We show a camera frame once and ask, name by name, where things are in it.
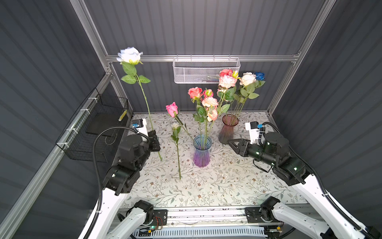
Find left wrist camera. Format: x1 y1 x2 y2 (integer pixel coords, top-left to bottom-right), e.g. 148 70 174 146
132 119 148 136

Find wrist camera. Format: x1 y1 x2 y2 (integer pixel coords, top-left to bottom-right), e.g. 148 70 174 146
245 121 265 144
132 119 148 136

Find magenta rose stem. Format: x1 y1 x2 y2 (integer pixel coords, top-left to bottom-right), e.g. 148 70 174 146
166 102 194 140

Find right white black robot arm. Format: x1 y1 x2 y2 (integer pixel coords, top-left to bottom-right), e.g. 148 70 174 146
228 132 381 239

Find coral pink rose stem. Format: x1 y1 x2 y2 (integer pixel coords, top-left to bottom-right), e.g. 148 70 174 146
219 69 239 89

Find yellow green marker pen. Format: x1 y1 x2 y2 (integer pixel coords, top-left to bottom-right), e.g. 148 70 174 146
118 110 128 121

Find pink ranunculus spray stem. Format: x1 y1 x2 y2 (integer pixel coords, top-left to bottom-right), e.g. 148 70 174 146
202 89 219 138

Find blue purple glass vase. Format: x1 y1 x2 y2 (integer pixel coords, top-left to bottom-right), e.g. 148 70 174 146
193 135 212 168

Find tubes in white basket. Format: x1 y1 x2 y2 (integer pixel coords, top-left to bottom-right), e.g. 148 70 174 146
194 75 219 84

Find pink red glass vase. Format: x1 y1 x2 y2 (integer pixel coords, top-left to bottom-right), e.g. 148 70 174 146
218 114 239 144

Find pale blue white rose stem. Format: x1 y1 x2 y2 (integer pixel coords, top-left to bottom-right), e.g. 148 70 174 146
116 46 163 162

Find floral patterned table mat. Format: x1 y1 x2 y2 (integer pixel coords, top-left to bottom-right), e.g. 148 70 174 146
122 113 305 208

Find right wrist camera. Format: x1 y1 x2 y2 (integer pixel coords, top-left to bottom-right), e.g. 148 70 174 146
245 121 265 144

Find pink peach rose stem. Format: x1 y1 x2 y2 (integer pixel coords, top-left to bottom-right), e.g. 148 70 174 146
188 87 208 141

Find white bud flower stem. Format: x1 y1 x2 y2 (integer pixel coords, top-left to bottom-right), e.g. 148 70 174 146
171 123 182 180

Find black wire mesh basket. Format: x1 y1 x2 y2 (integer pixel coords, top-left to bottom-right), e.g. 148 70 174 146
56 89 131 161

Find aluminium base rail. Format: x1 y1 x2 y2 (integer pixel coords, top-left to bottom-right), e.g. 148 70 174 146
116 204 329 239

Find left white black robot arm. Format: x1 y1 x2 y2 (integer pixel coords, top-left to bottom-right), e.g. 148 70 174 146
79 126 160 239

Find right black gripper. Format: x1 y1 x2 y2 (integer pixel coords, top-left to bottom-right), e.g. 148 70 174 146
226 137 275 167

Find white wire mesh basket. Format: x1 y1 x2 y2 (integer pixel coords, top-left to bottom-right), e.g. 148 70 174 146
172 57 241 84

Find light pink rose stem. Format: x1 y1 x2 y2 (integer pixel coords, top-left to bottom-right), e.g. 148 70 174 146
217 75 237 115

